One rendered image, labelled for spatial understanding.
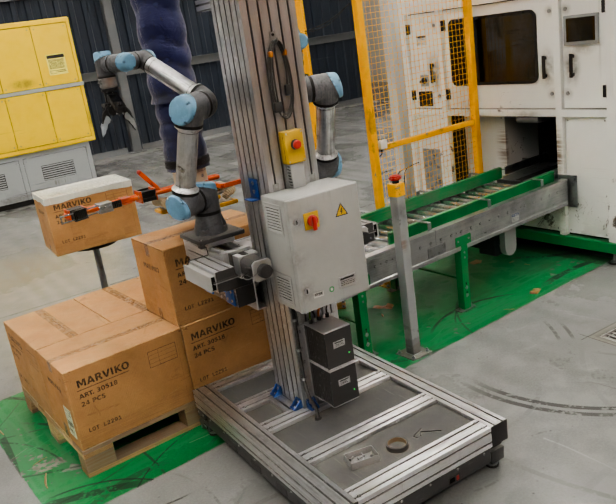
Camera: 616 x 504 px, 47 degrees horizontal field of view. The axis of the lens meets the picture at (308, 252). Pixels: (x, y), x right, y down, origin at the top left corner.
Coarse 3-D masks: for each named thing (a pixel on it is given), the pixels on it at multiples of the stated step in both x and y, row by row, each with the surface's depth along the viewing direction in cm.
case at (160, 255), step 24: (240, 216) 381; (144, 240) 361; (168, 240) 354; (144, 264) 364; (168, 264) 341; (144, 288) 375; (168, 288) 346; (192, 288) 351; (168, 312) 355; (192, 312) 353; (216, 312) 361
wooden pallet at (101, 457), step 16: (32, 400) 393; (48, 416) 369; (160, 416) 350; (192, 416) 362; (64, 432) 349; (128, 432) 341; (160, 432) 360; (176, 432) 357; (96, 448) 333; (112, 448) 338; (128, 448) 349; (144, 448) 348; (96, 464) 334; (112, 464) 339
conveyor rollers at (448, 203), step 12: (468, 192) 521; (480, 192) 514; (492, 192) 514; (432, 204) 503; (444, 204) 504; (456, 204) 496; (408, 216) 485; (420, 216) 477; (384, 228) 466; (384, 240) 441
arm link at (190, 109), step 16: (192, 96) 283; (208, 96) 289; (176, 112) 283; (192, 112) 280; (208, 112) 290; (176, 128) 287; (192, 128) 285; (192, 144) 290; (176, 160) 296; (192, 160) 294; (176, 176) 298; (192, 176) 297; (176, 192) 298; (192, 192) 299; (176, 208) 300; (192, 208) 302
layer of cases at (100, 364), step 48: (48, 336) 364; (96, 336) 354; (144, 336) 345; (192, 336) 354; (240, 336) 372; (48, 384) 347; (96, 384) 328; (144, 384) 343; (192, 384) 360; (96, 432) 332
